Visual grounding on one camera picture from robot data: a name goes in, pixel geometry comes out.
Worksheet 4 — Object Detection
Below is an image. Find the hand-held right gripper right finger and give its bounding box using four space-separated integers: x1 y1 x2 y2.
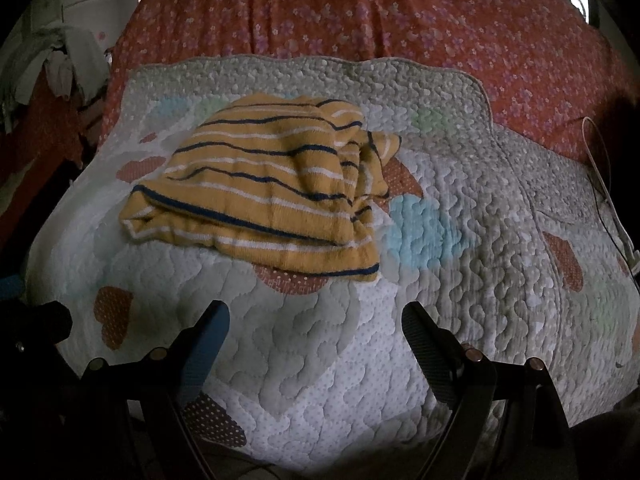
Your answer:
401 301 572 480

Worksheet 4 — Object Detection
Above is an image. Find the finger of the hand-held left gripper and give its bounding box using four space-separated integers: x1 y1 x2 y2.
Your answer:
0 274 27 304
0 300 74 358

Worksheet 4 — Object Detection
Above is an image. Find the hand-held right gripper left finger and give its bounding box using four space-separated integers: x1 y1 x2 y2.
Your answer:
77 300 232 480

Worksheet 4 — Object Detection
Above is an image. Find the yellow striped small sweater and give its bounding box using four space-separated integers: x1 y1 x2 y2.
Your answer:
118 92 402 283

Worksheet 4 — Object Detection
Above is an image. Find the quilted heart print mat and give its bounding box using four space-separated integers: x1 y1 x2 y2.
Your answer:
25 55 640 476

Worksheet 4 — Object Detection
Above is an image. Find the grey white cloth pile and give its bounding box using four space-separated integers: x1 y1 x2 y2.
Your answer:
0 22 108 121

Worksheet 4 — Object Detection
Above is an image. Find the red floral bedsheet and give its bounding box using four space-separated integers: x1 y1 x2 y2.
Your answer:
0 0 640 201

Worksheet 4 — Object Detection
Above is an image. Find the white cable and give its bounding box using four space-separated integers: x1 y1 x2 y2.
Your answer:
581 116 640 273

